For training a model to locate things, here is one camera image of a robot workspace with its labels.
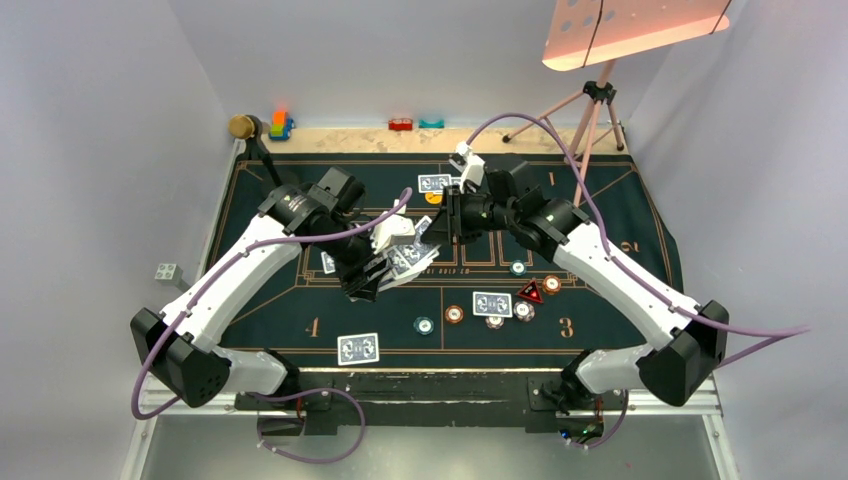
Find yellow dealer button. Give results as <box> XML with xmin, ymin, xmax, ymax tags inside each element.
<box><xmin>425</xmin><ymin>192</ymin><xmax>443</xmax><ymax>205</ymax></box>

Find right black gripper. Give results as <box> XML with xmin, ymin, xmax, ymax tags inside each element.
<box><xmin>422</xmin><ymin>183</ymin><xmax>518</xmax><ymax>244</ymax></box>

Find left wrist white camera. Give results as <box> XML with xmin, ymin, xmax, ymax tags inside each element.
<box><xmin>370</xmin><ymin>215</ymin><xmax>416</xmax><ymax>254</ymax></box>

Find orange red chip stack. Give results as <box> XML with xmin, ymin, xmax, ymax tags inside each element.
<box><xmin>444</xmin><ymin>305</ymin><xmax>464</xmax><ymax>324</ymax></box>

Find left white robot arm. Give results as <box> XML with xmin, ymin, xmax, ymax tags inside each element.
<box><xmin>130</xmin><ymin>167</ymin><xmax>413</xmax><ymax>419</ymax></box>

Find dealt card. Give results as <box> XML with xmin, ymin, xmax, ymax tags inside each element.
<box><xmin>321</xmin><ymin>252</ymin><xmax>336</xmax><ymax>275</ymax></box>
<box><xmin>472</xmin><ymin>291</ymin><xmax>513</xmax><ymax>318</ymax></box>
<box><xmin>337</xmin><ymin>332</ymin><xmax>380</xmax><ymax>366</ymax></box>
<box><xmin>417</xmin><ymin>174</ymin><xmax>452</xmax><ymax>194</ymax></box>

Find green blue chips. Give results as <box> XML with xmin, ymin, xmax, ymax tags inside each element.
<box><xmin>509</xmin><ymin>260</ymin><xmax>527</xmax><ymax>277</ymax></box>

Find purple cable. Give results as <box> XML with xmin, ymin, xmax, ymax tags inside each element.
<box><xmin>465</xmin><ymin>113</ymin><xmax>811</xmax><ymax>452</ymax></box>
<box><xmin>130</xmin><ymin>187</ymin><xmax>414</xmax><ymax>465</ymax></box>

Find peach blue chip stack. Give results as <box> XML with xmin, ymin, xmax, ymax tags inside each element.
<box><xmin>485</xmin><ymin>316</ymin><xmax>505</xmax><ymax>330</ymax></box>

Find peach blue chips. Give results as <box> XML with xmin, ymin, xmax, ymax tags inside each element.
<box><xmin>513</xmin><ymin>301</ymin><xmax>535</xmax><ymax>322</ymax></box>

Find green blue chip stack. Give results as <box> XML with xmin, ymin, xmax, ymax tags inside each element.
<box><xmin>413</xmin><ymin>316</ymin><xmax>435</xmax><ymax>335</ymax></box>

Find pink music stand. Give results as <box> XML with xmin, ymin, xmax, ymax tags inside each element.
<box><xmin>537</xmin><ymin>0</ymin><xmax>731</xmax><ymax>178</ymax></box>

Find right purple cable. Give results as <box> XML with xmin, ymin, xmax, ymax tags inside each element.
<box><xmin>465</xmin><ymin>113</ymin><xmax>811</xmax><ymax>452</ymax></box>

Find brass round knob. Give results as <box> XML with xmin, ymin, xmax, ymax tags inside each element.
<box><xmin>228</xmin><ymin>114</ymin><xmax>263</xmax><ymax>140</ymax></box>

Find green poker table mat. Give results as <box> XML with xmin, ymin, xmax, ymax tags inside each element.
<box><xmin>207</xmin><ymin>153</ymin><xmax>683</xmax><ymax>369</ymax></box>

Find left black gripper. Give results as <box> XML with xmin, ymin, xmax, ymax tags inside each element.
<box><xmin>313</xmin><ymin>215</ymin><xmax>393</xmax><ymax>301</ymax></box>

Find teal toy block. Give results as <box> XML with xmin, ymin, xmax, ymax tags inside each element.
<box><xmin>418</xmin><ymin>117</ymin><xmax>445</xmax><ymax>129</ymax></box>

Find red black all-in triangle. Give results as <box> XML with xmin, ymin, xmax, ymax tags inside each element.
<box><xmin>516</xmin><ymin>278</ymin><xmax>544</xmax><ymax>304</ymax></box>

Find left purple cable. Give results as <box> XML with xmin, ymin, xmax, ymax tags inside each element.
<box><xmin>130</xmin><ymin>187</ymin><xmax>414</xmax><ymax>465</ymax></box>

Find red toy block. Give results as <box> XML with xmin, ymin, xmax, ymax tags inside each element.
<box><xmin>387</xmin><ymin>117</ymin><xmax>415</xmax><ymax>131</ymax></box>

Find colourful toy block stack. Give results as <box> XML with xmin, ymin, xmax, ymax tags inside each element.
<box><xmin>268</xmin><ymin>110</ymin><xmax>295</xmax><ymax>141</ymax></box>

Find stack of playing cards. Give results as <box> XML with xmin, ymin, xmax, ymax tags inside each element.
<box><xmin>387</xmin><ymin>216</ymin><xmax>439</xmax><ymax>265</ymax></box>

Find orange chips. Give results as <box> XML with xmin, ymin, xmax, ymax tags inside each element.
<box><xmin>542</xmin><ymin>275</ymin><xmax>562</xmax><ymax>295</ymax></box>

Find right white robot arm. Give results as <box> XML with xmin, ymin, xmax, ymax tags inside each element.
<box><xmin>422</xmin><ymin>153</ymin><xmax>729</xmax><ymax>409</ymax></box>

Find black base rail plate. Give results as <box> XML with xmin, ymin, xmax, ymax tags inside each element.
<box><xmin>235</xmin><ymin>370</ymin><xmax>627</xmax><ymax>439</ymax></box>

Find blue playing card deck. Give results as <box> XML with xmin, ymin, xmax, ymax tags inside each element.
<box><xmin>378</xmin><ymin>255</ymin><xmax>428</xmax><ymax>292</ymax></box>

